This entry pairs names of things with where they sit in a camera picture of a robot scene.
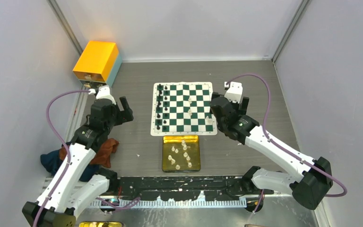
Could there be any yellow transparent tray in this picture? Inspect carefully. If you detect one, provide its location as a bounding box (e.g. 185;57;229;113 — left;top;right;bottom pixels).
162;135;201;173

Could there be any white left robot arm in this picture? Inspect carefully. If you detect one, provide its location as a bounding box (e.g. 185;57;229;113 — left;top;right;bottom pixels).
22;96;134;227

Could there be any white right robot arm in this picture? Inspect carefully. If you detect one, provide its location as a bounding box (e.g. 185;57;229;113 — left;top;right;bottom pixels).
210;93;333;210

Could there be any green white chess board mat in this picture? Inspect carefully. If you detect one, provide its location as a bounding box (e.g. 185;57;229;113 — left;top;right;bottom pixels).
150;82;217;136

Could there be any orange cloth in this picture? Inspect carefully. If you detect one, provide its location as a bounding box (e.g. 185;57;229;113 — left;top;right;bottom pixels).
59;139;119;169

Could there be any yellow teal drawer box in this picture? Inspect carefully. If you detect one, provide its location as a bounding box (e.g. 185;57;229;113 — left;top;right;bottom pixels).
73;41;123;89

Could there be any dark blue cloth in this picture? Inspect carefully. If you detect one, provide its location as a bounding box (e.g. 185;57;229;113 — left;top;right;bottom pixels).
40;149;100;182

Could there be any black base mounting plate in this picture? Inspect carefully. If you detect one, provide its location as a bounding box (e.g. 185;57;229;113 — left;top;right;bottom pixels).
104;176;260;201

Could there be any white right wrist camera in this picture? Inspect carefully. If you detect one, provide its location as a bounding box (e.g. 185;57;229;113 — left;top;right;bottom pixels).
224;82;243;104

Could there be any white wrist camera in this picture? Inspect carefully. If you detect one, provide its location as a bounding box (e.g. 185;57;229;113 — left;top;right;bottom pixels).
88;85;116;105
224;82;243;104

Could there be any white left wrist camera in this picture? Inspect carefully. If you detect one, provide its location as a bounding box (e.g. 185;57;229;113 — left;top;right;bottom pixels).
88;85;116;105

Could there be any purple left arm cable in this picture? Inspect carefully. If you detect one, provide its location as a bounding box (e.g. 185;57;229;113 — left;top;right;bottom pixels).
33;90;141;227

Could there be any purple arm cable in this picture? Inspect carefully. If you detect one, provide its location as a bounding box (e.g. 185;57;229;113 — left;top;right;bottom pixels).
225;73;348;214
33;90;141;227

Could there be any aluminium frame rail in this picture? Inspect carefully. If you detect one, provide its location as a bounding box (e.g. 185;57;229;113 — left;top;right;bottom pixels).
101;193;259;209

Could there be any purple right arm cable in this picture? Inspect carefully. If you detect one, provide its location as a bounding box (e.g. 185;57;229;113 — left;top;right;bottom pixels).
225;73;348;214

